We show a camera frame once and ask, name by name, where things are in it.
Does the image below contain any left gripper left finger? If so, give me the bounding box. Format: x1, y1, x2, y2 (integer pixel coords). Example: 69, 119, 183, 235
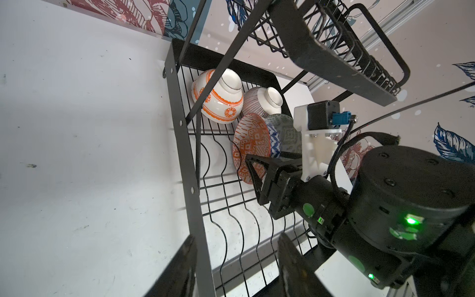
145, 235, 197, 297

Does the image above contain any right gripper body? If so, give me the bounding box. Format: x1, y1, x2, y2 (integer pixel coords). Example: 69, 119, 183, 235
256, 155, 303, 220

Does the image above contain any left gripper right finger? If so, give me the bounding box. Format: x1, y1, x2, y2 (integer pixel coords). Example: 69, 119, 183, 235
278, 233, 334, 297

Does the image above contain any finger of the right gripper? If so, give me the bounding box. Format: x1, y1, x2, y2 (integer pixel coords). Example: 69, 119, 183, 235
244, 153, 282, 193

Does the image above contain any red blue patterned bowl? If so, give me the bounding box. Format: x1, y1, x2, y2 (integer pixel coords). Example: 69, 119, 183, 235
232, 113, 282, 184

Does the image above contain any green patterned bowl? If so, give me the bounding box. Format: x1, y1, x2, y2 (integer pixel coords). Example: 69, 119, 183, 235
264, 114, 302, 158

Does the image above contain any pink striped bowl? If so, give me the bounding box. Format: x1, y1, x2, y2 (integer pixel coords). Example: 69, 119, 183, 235
242, 87, 284, 118

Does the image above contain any orange floral bowl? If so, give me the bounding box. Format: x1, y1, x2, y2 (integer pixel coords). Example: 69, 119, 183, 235
202, 69, 244, 124

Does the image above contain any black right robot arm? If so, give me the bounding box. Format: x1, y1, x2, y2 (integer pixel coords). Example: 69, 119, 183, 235
246, 146, 475, 297

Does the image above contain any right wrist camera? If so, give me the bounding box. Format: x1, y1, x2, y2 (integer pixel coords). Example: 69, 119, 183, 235
293, 101, 356, 182

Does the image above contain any black wire dish rack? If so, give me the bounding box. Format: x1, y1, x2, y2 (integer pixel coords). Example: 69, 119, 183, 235
161, 0, 411, 297

